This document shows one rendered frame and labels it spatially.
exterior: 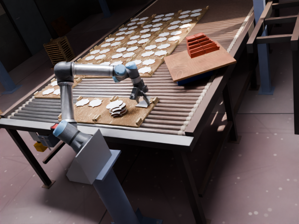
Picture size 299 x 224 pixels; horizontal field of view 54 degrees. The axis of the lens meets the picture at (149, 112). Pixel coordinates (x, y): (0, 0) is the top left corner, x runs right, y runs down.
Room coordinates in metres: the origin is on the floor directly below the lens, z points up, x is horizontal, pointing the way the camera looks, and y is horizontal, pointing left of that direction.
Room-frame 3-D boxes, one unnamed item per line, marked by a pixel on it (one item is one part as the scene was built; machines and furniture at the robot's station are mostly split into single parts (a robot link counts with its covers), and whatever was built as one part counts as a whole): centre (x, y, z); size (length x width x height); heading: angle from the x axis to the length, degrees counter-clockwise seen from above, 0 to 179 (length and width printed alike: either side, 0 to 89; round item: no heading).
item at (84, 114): (2.23, 0.50, 0.93); 0.41 x 0.35 x 0.02; 53
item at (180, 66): (2.22, -0.52, 1.03); 0.50 x 0.50 x 0.02; 86
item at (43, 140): (2.25, 0.93, 0.77); 0.14 x 0.11 x 0.18; 52
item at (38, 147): (2.36, 1.08, 0.74); 0.09 x 0.08 x 0.24; 52
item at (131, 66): (1.98, 0.02, 1.24); 0.09 x 0.08 x 0.11; 101
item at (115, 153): (1.57, 0.46, 0.43); 0.38 x 0.38 x 0.87; 57
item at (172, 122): (2.17, 0.52, 0.90); 1.95 x 0.05 x 0.05; 52
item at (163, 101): (2.36, 0.37, 0.90); 1.95 x 0.05 x 0.05; 52
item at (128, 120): (1.98, 0.16, 0.93); 0.41 x 0.35 x 0.02; 51
